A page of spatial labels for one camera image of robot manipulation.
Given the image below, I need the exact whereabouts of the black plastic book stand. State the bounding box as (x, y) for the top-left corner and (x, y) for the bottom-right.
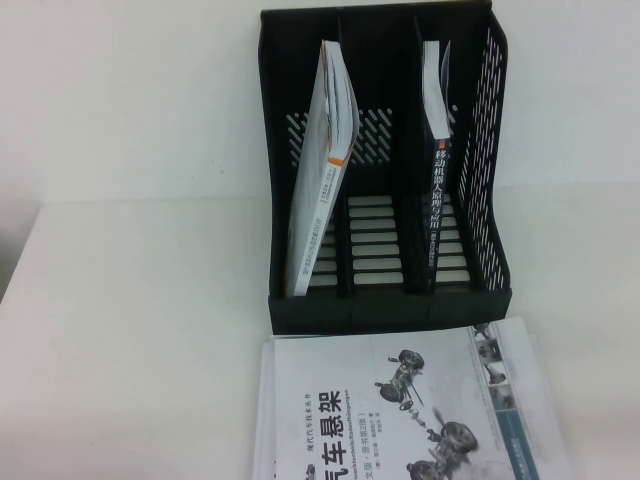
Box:
(257, 5), (514, 335)

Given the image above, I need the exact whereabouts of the white book with orange stripe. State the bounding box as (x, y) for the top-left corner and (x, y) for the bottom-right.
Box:
(285, 39), (359, 297)

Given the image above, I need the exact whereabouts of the white car suspension book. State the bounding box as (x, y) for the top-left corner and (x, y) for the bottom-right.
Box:
(255, 317), (576, 480)

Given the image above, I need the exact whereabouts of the dark robot textbook colourful cover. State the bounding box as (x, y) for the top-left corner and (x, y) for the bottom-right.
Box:
(418, 39), (455, 292)

